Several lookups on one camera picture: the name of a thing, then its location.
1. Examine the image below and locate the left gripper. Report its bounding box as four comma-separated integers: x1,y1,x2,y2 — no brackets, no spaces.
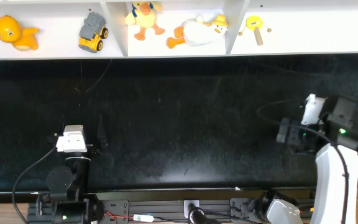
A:
48,113,109,156

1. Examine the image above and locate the yellow rubber duck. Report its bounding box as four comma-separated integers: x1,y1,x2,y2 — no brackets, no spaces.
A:
0,14,40,52

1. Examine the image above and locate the yellow rattle drum toy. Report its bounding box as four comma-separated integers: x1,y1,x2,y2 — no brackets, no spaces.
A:
238,15,273,47

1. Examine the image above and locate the grey and yellow toy truck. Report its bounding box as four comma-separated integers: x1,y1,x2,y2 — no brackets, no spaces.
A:
78,11,109,54

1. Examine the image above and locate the yellow plush duck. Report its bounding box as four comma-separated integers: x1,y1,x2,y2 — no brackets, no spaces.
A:
124,1,166,41

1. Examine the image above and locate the white plush duck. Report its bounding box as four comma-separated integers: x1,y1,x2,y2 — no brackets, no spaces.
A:
166,14,229,50

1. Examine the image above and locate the white shelf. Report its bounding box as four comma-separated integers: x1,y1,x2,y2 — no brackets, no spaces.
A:
0,0,358,61

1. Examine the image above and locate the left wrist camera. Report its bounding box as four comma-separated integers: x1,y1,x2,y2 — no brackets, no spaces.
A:
55,124,88,153

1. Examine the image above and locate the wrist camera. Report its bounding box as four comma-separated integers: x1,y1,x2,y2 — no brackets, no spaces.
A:
55,124,88,153
300,93,328,126

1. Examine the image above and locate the black cable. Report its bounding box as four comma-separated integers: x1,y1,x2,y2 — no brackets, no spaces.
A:
12,146,57,224
255,99,351,190

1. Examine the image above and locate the mounting rail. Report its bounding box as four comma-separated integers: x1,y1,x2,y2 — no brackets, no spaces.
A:
26,195,318,224

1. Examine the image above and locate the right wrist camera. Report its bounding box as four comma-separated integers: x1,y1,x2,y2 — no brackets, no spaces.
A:
300,93,328,126

